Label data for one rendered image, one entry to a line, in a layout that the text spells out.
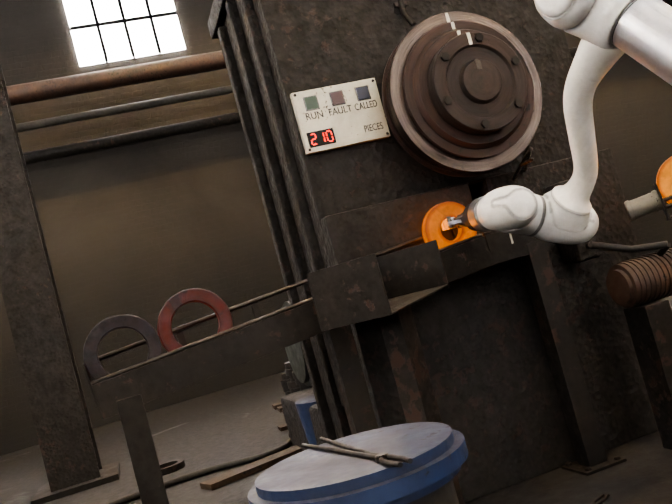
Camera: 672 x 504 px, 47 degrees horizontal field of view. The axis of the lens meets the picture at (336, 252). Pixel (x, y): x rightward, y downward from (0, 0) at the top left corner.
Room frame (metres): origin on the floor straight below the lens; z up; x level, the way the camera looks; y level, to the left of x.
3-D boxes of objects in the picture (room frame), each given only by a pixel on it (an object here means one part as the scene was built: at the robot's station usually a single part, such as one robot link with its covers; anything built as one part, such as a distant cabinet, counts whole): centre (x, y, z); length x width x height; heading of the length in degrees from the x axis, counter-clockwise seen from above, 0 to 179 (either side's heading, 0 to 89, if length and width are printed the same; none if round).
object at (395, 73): (2.18, -0.47, 1.11); 0.47 x 0.06 x 0.47; 107
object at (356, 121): (2.19, -0.12, 1.15); 0.26 x 0.02 x 0.18; 107
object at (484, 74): (2.09, -0.50, 1.11); 0.28 x 0.06 x 0.28; 107
